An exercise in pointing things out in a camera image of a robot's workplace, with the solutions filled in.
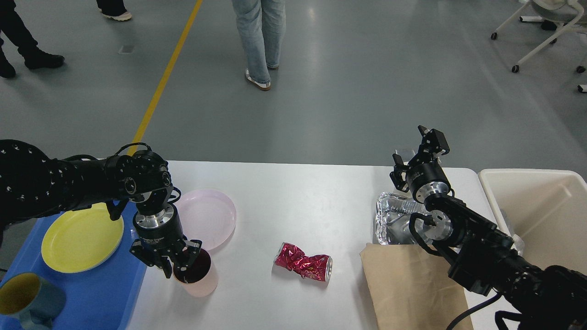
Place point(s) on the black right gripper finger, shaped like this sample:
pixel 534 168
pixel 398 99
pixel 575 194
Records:
pixel 397 175
pixel 432 146

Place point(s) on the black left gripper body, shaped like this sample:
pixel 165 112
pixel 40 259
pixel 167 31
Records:
pixel 162 232

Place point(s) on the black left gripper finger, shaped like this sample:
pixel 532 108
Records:
pixel 152 258
pixel 189 265

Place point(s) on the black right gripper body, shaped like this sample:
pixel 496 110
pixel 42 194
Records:
pixel 427 179

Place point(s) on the pink plastic cup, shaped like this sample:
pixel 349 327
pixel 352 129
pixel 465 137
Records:
pixel 201 279

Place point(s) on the pink plastic plate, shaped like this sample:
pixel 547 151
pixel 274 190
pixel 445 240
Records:
pixel 207 215

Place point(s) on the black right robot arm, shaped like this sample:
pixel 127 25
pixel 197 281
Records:
pixel 480 256

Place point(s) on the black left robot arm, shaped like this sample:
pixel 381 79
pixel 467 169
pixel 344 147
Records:
pixel 33 186

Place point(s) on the aluminium foil tray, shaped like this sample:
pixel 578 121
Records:
pixel 391 224

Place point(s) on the blue plastic tray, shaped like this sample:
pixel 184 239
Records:
pixel 101 298

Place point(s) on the yellow plastic plate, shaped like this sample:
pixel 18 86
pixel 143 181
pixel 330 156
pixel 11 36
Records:
pixel 78 241

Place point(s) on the brown paper bag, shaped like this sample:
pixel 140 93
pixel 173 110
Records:
pixel 410 289

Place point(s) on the crushed red can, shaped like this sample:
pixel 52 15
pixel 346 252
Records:
pixel 293 258

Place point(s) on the beige plastic bin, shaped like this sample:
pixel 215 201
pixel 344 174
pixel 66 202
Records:
pixel 546 210

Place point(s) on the teal mug yellow inside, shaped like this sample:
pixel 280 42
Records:
pixel 32 300

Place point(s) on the person in blue jeans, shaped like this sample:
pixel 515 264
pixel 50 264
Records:
pixel 261 25

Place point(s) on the person in black trousers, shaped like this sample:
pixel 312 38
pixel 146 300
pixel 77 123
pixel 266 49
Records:
pixel 13 28

